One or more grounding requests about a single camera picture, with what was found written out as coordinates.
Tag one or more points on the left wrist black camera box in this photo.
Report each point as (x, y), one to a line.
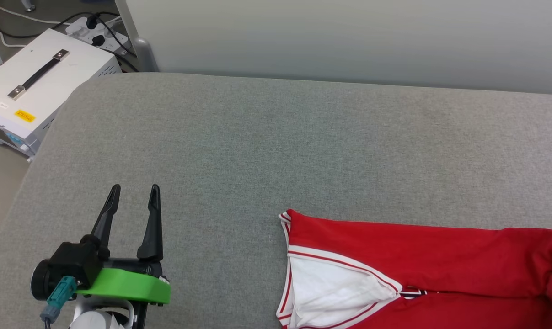
(77, 262)

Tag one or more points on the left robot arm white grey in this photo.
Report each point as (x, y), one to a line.
(99, 315)

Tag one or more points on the white power strip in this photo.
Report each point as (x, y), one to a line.
(81, 28)

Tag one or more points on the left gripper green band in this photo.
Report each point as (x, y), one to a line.
(129, 285)

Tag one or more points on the red and white garment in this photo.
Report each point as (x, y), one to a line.
(440, 256)

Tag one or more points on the grey partition post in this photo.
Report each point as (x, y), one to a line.
(136, 41)

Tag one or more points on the black power plug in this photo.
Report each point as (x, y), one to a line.
(98, 40)
(93, 20)

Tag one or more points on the white power supply box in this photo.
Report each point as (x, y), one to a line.
(42, 105)

